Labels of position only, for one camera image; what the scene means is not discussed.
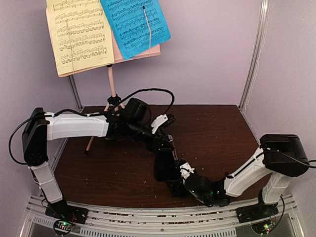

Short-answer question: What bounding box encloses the blue sheet music page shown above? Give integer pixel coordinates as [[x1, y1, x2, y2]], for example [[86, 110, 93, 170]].
[[100, 0, 171, 60]]

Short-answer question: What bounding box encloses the left black cable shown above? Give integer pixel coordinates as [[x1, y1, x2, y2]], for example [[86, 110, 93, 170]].
[[116, 87, 175, 114]]

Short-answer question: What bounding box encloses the black metronome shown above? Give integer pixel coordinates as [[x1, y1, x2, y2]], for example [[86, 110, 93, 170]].
[[154, 151, 180, 182]]

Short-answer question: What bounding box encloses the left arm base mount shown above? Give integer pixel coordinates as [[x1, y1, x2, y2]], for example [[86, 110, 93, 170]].
[[45, 200, 88, 224]]

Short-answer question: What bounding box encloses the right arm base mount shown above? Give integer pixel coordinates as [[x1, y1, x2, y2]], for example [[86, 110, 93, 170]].
[[236, 203, 279, 223]]

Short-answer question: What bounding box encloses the yellow sheet music page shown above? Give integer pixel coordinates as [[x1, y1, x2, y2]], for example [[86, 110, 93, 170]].
[[46, 0, 116, 76]]

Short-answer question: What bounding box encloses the clear metronome cover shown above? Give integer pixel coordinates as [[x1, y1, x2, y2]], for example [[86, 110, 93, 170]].
[[170, 136, 178, 160]]

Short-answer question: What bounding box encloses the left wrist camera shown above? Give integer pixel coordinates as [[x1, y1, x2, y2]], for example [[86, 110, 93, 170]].
[[150, 114, 176, 134]]

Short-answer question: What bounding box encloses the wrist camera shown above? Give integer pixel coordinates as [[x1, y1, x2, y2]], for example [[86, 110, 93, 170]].
[[176, 159, 195, 179], [150, 114, 176, 134]]

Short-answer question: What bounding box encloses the aluminium front rail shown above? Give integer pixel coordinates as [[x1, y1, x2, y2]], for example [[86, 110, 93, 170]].
[[27, 197, 316, 237]]

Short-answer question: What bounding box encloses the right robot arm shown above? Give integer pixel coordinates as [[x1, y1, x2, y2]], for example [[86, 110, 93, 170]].
[[166, 134, 311, 218]]

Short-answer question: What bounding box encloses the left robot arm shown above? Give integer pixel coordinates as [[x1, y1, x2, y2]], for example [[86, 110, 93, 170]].
[[22, 98, 174, 219]]

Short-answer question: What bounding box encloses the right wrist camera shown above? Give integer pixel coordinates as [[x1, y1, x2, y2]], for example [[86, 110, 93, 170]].
[[176, 159, 195, 179]]

